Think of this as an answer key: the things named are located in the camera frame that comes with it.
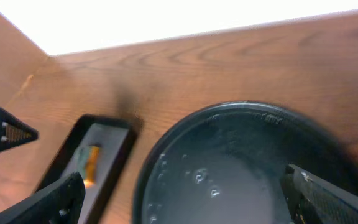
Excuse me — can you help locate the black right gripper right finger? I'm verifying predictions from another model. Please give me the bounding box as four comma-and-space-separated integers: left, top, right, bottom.
280, 164, 358, 224

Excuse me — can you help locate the black round tray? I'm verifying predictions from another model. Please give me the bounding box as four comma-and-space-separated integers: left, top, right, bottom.
132, 101, 358, 224

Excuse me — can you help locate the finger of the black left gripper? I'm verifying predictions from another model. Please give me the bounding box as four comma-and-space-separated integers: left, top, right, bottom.
0, 107, 39, 152

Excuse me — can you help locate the black rectangular tray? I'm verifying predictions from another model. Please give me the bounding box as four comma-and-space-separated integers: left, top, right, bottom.
35, 114, 137, 223

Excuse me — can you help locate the green orange sponge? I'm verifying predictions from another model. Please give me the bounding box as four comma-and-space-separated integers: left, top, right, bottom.
74, 145, 101, 189

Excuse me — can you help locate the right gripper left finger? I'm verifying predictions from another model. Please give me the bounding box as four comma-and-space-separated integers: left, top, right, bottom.
0, 172, 85, 224

